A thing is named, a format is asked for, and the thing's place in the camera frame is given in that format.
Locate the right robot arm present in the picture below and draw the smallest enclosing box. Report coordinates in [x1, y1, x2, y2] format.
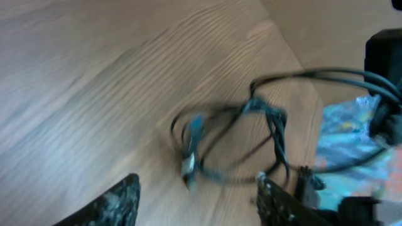
[364, 29, 401, 146]

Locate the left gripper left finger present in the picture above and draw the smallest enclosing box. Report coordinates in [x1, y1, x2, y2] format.
[55, 173, 141, 226]

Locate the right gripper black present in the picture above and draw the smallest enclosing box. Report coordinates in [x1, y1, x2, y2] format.
[369, 95, 401, 146]

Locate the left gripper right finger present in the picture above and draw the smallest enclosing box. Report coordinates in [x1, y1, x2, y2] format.
[256, 172, 332, 226]

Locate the thick black USB cable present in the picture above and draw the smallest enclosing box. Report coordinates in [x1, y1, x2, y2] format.
[171, 67, 402, 189]

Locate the thin black USB cable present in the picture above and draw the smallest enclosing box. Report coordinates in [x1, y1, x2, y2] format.
[171, 103, 387, 186]

